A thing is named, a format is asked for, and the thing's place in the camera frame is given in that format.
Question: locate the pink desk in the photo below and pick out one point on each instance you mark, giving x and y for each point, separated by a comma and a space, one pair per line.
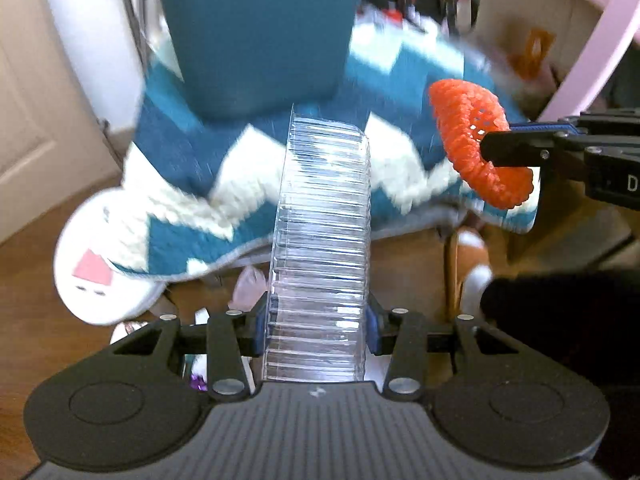
600, 35

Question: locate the teal cream zigzag quilt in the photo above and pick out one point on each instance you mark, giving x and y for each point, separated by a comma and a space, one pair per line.
200, 195

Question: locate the round white pig stool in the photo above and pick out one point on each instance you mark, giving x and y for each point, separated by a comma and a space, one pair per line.
100, 275

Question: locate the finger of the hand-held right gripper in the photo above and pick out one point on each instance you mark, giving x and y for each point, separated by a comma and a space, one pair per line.
545, 128
515, 150

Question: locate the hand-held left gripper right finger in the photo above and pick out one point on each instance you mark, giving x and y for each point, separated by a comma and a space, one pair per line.
373, 331

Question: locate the purple white snack wrapper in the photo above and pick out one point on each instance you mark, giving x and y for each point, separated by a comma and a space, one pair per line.
200, 385

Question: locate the clear ribbed plastic tray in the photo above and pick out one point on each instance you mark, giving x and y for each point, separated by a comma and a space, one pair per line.
320, 240

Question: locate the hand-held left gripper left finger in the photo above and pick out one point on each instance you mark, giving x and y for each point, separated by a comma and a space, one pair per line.
259, 330

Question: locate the light wooden door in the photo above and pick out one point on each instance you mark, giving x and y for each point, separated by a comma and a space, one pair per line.
50, 110

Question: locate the teal plastic waste bin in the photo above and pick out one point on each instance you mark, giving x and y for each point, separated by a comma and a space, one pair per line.
260, 35

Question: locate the white festive printed paper bag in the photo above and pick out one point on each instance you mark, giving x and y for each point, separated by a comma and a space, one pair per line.
129, 332

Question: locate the orange item on shelf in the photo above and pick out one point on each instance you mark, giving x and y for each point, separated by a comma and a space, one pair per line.
535, 52

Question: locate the person's dark clothing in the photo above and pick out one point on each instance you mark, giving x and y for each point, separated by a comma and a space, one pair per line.
565, 330

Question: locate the orange foam fruit net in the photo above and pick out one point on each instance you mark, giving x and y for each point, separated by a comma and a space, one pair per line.
465, 110

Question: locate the lilac cloth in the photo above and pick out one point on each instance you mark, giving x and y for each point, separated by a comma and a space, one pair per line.
246, 287

